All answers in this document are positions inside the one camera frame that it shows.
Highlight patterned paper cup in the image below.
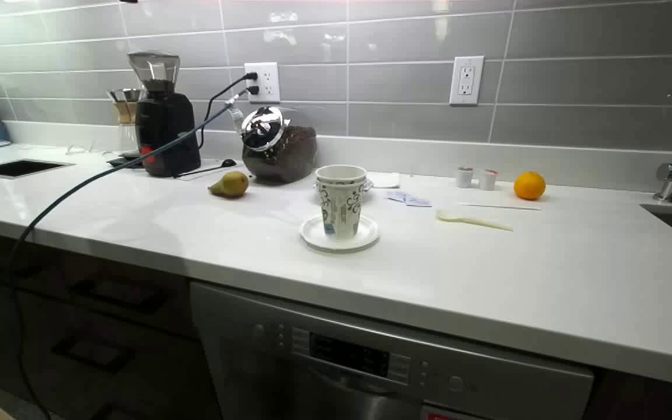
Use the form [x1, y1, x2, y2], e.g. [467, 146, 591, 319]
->
[316, 163, 367, 240]

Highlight white saucer plate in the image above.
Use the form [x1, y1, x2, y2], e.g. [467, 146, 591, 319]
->
[299, 218, 380, 252]

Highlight blue white sugar packet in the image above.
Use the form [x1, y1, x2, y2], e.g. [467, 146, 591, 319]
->
[387, 192, 431, 209]

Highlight cream plastic spoon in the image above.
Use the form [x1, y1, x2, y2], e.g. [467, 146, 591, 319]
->
[435, 211, 513, 231]

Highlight yellow-green pear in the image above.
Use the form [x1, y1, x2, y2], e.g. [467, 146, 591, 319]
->
[211, 170, 249, 199]

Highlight left creamer pod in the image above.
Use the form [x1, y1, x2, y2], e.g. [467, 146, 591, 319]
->
[454, 165, 474, 190]

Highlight creamer pod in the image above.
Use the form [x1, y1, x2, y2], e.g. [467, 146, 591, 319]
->
[480, 169, 498, 192]
[454, 165, 474, 190]

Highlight right creamer pod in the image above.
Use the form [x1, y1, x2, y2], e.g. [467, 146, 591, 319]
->
[480, 169, 498, 192]

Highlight stainless dishwasher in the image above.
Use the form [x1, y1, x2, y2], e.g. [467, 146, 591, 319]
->
[190, 286, 594, 420]

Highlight orange fruit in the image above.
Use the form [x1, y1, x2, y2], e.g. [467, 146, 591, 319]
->
[513, 170, 545, 202]

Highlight black coffee grinder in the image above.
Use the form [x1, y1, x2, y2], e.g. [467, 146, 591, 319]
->
[128, 52, 201, 177]

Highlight glass with utensils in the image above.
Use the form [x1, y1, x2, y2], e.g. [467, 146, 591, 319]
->
[108, 88, 142, 151]

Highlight dark cabinet drawers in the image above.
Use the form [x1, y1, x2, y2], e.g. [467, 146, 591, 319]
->
[0, 239, 219, 420]

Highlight black induction cooktop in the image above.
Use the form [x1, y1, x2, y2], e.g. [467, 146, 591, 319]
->
[0, 158, 66, 177]

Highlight left wall outlet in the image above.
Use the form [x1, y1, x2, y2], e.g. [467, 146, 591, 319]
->
[244, 62, 281, 104]

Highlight wall outlet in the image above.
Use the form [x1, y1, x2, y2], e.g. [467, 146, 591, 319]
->
[447, 56, 482, 105]
[244, 62, 281, 104]

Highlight black power cable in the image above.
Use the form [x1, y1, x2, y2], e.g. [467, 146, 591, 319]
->
[5, 73, 261, 420]

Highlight right wall outlet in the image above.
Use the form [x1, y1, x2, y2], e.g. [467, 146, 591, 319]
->
[447, 56, 482, 105]

